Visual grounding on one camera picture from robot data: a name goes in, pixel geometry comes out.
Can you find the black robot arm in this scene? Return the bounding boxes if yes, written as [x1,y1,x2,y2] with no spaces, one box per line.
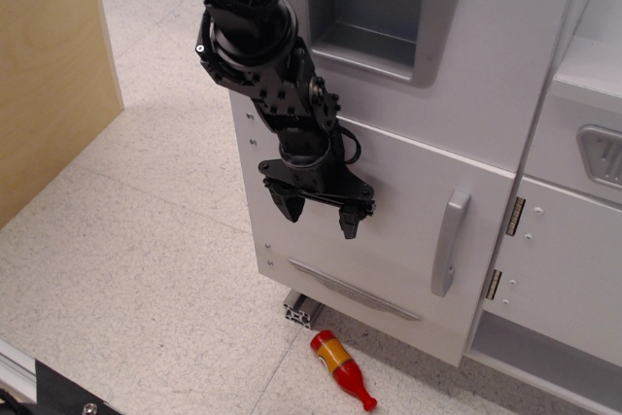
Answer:
[195,0,374,239]

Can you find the metal hinge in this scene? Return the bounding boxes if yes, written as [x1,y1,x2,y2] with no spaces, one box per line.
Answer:
[505,196,526,236]
[485,269,502,300]

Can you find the lower metal hinge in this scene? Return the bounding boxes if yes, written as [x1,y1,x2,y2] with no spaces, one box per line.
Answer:
[485,269,502,300]

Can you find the white right cabinet door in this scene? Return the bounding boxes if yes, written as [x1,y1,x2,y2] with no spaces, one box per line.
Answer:
[484,178,621,365]

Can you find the white low fridge door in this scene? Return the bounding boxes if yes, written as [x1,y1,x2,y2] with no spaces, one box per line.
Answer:
[230,94,514,365]

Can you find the red orange toy bottle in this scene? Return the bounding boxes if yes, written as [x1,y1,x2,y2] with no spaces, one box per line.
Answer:
[310,329,377,412]

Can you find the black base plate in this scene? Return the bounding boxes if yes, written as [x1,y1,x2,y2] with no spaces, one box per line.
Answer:
[33,361,121,415]

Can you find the light wooden panel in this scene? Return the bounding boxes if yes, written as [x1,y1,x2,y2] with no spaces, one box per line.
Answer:
[1,0,123,225]

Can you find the upper metal hinge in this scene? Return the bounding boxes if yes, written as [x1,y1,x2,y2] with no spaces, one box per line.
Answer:
[505,196,526,236]

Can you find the white toy kitchen cabinet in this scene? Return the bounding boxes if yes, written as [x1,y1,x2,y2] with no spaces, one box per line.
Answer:
[203,0,622,415]

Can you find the aluminium rail bottom left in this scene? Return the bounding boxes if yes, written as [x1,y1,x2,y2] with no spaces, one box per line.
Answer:
[0,339,37,402]

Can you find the aluminium extrusion foot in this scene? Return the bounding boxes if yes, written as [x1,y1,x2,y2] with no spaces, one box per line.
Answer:
[283,290,324,329]

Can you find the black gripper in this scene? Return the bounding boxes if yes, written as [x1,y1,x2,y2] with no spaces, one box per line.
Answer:
[259,148,374,239]

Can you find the grey fridge door handle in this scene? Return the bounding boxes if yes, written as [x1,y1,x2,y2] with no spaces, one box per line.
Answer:
[431,190,470,297]

